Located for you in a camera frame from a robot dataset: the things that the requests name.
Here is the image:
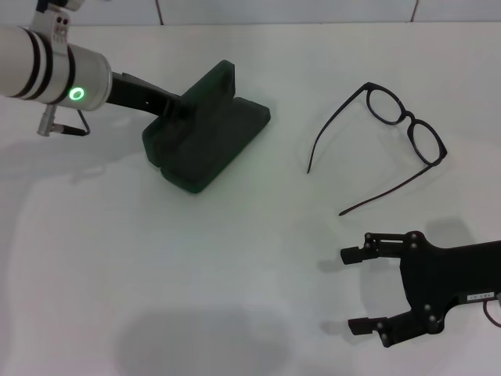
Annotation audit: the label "black left wrist plug cable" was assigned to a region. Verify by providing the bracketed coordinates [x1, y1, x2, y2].
[37, 103, 92, 137]

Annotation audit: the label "green glasses case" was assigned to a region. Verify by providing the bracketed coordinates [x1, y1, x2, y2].
[141, 60, 272, 196]

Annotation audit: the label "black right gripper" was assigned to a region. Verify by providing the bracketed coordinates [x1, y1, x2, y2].
[339, 230, 501, 349]

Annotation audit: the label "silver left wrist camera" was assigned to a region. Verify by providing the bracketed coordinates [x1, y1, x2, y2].
[34, 0, 85, 13]

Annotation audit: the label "right wrist connector cable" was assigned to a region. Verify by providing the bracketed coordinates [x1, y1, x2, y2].
[483, 291, 501, 328]

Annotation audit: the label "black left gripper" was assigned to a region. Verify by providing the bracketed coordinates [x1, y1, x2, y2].
[105, 71, 195, 118]

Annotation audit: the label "black glasses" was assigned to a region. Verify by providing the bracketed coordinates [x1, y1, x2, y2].
[306, 81, 448, 217]

